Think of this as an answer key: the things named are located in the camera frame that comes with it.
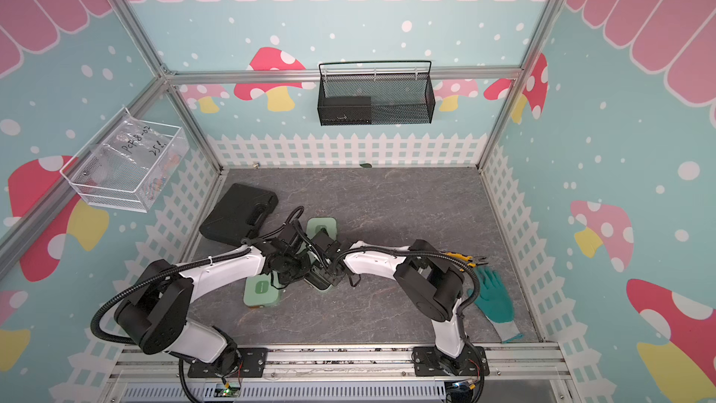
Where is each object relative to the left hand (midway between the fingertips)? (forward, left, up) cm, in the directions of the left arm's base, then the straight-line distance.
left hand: (309, 278), depth 88 cm
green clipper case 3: (-5, +15, 0) cm, 16 cm away
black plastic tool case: (+22, +28, +4) cm, 36 cm away
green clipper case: (+20, 0, +1) cm, 20 cm away
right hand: (+3, -8, -1) cm, 8 cm away
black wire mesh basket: (+48, -20, +34) cm, 62 cm away
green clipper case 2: (-1, -3, 0) cm, 3 cm away
